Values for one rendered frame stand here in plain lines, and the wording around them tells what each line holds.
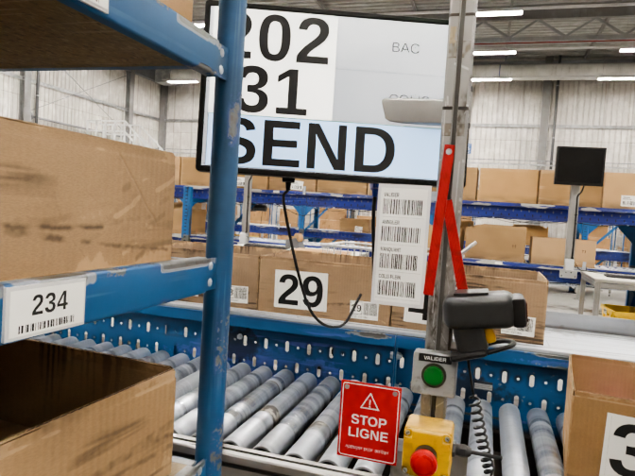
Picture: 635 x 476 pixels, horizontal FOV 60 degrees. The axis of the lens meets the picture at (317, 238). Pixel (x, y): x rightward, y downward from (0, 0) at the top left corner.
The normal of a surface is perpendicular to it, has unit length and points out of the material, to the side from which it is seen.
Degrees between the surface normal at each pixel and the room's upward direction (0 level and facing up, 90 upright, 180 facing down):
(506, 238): 90
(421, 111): 90
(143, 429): 90
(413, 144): 86
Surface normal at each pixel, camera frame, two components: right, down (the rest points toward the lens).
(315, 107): 0.05, -0.01
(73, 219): 0.95, 0.10
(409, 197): -0.29, 0.04
